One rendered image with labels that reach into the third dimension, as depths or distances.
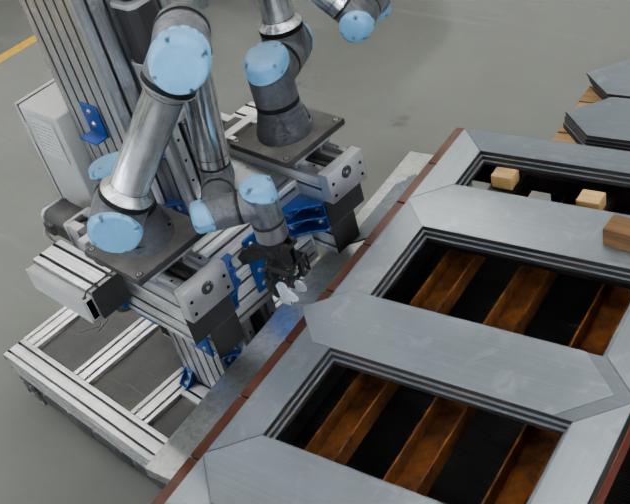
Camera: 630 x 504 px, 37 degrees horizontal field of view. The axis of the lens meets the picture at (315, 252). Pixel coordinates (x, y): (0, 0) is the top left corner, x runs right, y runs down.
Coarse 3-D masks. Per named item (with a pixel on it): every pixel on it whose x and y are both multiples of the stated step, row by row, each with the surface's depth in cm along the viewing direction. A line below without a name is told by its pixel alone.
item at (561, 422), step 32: (480, 160) 256; (512, 160) 251; (512, 256) 224; (544, 256) 220; (384, 288) 225; (416, 384) 200; (448, 384) 196; (608, 384) 186; (288, 416) 201; (512, 416) 188; (544, 416) 185; (576, 416) 182
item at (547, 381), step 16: (544, 352) 196; (560, 352) 195; (576, 352) 194; (544, 368) 193; (560, 368) 192; (528, 384) 190; (544, 384) 189; (560, 384) 189; (528, 400) 187; (544, 400) 186
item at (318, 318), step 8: (336, 296) 224; (344, 296) 223; (320, 304) 223; (328, 304) 222; (336, 304) 222; (312, 312) 221; (320, 312) 221; (328, 312) 220; (312, 320) 219; (320, 320) 219; (328, 320) 218; (312, 328) 217; (320, 328) 217; (312, 336) 215
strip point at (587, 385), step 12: (588, 360) 192; (576, 372) 190; (588, 372) 189; (576, 384) 188; (588, 384) 187; (600, 384) 186; (564, 396) 186; (576, 396) 185; (588, 396) 185; (600, 396) 184; (564, 408) 184
